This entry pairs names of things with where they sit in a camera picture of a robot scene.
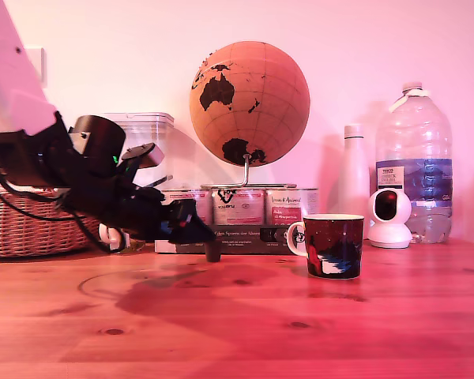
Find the dark coffee capsule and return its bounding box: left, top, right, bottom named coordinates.
left=204, top=241, right=223, bottom=263

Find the dark printed coffee mug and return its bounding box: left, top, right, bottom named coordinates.
left=287, top=214, right=366, bottom=280

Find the white labelled tin can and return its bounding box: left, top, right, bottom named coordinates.
left=265, top=188, right=321, bottom=227
left=160, top=189, right=213, bottom=227
left=212, top=188, right=267, bottom=227

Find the dark flat cardboard box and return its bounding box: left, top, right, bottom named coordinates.
left=154, top=223, right=301, bottom=255

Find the white mug with green print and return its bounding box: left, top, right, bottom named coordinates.
left=98, top=223, right=144, bottom=254

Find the clear plastic lidded container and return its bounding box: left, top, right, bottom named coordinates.
left=102, top=112, right=177, bottom=191

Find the cork globe on metal stand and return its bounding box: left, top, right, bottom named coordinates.
left=189, top=41, right=311, bottom=191

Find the white slim bottle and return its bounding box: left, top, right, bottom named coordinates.
left=331, top=124, right=372, bottom=240

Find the large clear water bottle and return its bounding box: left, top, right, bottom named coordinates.
left=374, top=81, right=455, bottom=245

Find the black long-handled scoop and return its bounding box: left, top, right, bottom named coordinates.
left=145, top=175, right=175, bottom=189

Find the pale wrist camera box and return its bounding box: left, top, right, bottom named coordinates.
left=120, top=142, right=166, bottom=169

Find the black cable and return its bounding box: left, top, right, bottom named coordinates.
left=0, top=165, right=130, bottom=254

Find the wicker basket with handle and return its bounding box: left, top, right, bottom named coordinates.
left=0, top=187, right=103, bottom=259

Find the small white round camera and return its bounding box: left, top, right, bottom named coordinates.
left=367, top=187, right=414, bottom=250

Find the white wall switch plate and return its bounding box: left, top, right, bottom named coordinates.
left=24, top=47, right=47, bottom=84

